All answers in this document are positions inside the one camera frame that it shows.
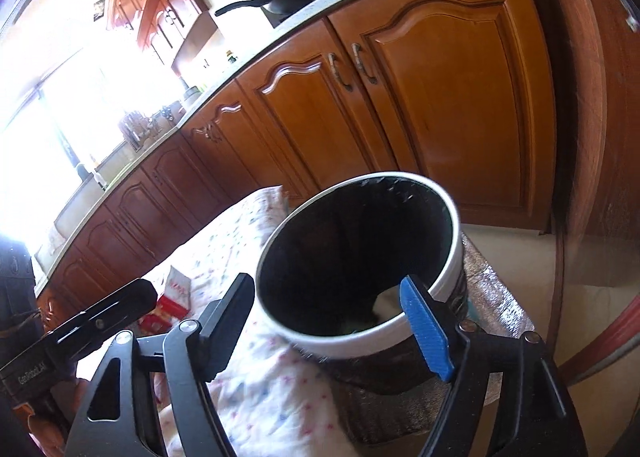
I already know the wooden framed glass door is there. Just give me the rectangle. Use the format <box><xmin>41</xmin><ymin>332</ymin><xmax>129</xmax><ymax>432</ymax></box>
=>
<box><xmin>520</xmin><ymin>0</ymin><xmax>640</xmax><ymax>388</ymax></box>

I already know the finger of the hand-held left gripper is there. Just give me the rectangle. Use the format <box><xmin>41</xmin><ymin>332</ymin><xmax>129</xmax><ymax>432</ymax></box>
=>
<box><xmin>44</xmin><ymin>278</ymin><xmax>159</xmax><ymax>355</ymax></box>

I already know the white rimmed bin black liner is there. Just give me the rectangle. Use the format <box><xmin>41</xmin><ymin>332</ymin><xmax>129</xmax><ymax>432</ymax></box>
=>
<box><xmin>254</xmin><ymin>170</ymin><xmax>470</xmax><ymax>395</ymax></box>

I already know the white crumpled paper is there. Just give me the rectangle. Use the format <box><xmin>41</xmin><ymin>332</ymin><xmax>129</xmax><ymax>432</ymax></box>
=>
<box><xmin>367</xmin><ymin>287</ymin><xmax>416</xmax><ymax>325</ymax></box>

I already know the wooden lower kitchen cabinet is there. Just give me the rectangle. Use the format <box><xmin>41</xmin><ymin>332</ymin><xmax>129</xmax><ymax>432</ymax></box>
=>
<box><xmin>35</xmin><ymin>0</ymin><xmax>558</xmax><ymax>333</ymax></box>

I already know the utensil rack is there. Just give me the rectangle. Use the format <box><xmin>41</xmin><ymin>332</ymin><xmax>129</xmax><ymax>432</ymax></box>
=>
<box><xmin>119</xmin><ymin>110</ymin><xmax>151</xmax><ymax>150</ymax></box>

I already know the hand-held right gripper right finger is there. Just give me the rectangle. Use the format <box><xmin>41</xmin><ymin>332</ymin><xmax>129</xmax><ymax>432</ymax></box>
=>
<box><xmin>399</xmin><ymin>274</ymin><xmax>588</xmax><ymax>457</ymax></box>

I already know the metal sink faucet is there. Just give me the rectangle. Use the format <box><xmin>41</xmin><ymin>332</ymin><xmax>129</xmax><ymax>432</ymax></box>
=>
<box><xmin>150</xmin><ymin>106</ymin><xmax>181</xmax><ymax>130</ymax></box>

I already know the bright kitchen window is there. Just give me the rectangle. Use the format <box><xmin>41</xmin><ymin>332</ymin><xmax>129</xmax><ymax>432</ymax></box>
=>
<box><xmin>0</xmin><ymin>37</ymin><xmax>186</xmax><ymax>248</ymax></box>

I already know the silver foil mat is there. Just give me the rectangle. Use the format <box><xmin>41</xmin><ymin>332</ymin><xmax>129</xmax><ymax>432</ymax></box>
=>
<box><xmin>320</xmin><ymin>232</ymin><xmax>536</xmax><ymax>445</ymax></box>

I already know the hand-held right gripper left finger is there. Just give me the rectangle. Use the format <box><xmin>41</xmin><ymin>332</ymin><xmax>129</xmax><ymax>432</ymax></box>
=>
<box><xmin>64</xmin><ymin>273</ymin><xmax>256</xmax><ymax>457</ymax></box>

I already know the red white paper packet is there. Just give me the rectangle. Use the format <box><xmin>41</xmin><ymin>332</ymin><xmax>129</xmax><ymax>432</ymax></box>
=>
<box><xmin>159</xmin><ymin>264</ymin><xmax>194</xmax><ymax>317</ymax></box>

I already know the white floral tablecloth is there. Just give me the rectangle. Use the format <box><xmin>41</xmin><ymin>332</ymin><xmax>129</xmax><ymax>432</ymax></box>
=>
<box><xmin>75</xmin><ymin>184</ymin><xmax>381</xmax><ymax>457</ymax></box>

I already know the dark cloth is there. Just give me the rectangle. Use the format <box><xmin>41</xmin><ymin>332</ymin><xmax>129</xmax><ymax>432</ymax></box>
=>
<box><xmin>0</xmin><ymin>242</ymin><xmax>41</xmax><ymax>338</ymax></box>

